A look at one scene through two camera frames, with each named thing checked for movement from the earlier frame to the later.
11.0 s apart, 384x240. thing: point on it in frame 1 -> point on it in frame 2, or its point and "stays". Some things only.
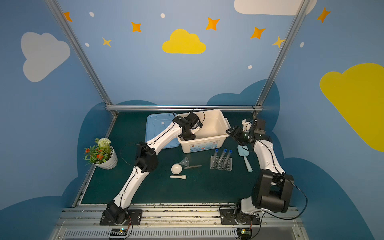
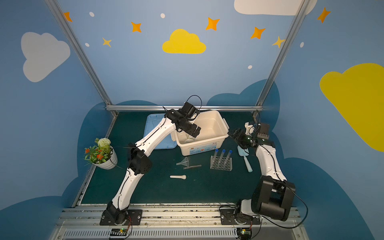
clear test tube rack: [224, 163] stays
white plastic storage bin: [209, 137] stays
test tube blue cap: [216, 151] stays
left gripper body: [187, 132] -> [190, 127]
